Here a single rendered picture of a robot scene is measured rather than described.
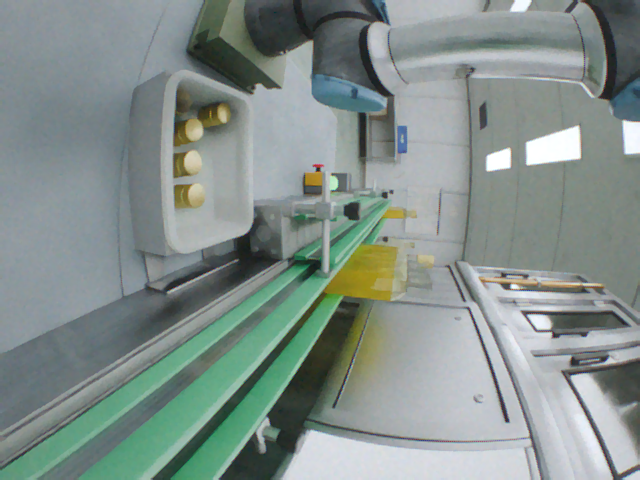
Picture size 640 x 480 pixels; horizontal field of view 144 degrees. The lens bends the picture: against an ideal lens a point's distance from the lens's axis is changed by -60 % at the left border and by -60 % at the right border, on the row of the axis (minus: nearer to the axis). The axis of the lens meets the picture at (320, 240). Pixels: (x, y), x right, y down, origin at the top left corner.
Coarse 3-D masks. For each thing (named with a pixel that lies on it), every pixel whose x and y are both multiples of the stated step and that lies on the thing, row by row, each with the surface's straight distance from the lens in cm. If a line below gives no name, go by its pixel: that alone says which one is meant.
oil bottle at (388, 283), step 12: (348, 264) 51; (360, 264) 52; (372, 264) 52; (336, 276) 49; (348, 276) 49; (360, 276) 48; (372, 276) 48; (384, 276) 47; (396, 276) 48; (324, 288) 51; (336, 288) 50; (348, 288) 50; (360, 288) 49; (372, 288) 49; (384, 288) 48; (396, 288) 48; (384, 300) 50
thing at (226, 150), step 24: (192, 72) 34; (168, 96) 31; (192, 96) 39; (216, 96) 39; (240, 96) 41; (168, 120) 30; (240, 120) 43; (168, 144) 30; (192, 144) 42; (216, 144) 45; (240, 144) 42; (168, 168) 29; (216, 168) 44; (240, 168) 42; (168, 192) 29; (216, 192) 44; (240, 192) 42; (168, 216) 29; (192, 216) 41; (216, 216) 45; (240, 216) 42; (168, 240) 30; (192, 240) 33; (216, 240) 35
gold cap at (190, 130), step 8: (184, 120) 37; (192, 120) 36; (176, 128) 37; (184, 128) 35; (192, 128) 36; (200, 128) 37; (176, 136) 37; (184, 136) 36; (192, 136) 36; (200, 136) 37; (176, 144) 38
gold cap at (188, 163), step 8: (184, 152) 36; (192, 152) 36; (176, 160) 36; (184, 160) 35; (192, 160) 36; (200, 160) 37; (176, 168) 36; (184, 168) 35; (192, 168) 35; (200, 168) 36; (176, 176) 38
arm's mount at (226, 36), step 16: (208, 0) 55; (224, 0) 51; (240, 0) 51; (208, 16) 50; (224, 16) 46; (240, 16) 49; (192, 32) 50; (208, 32) 47; (224, 32) 44; (240, 32) 48; (192, 48) 48; (208, 48) 48; (224, 48) 46; (240, 48) 46; (256, 48) 51; (208, 64) 50; (224, 64) 50; (240, 64) 50; (256, 64) 49; (272, 64) 54; (240, 80) 55; (256, 80) 55; (272, 80) 54
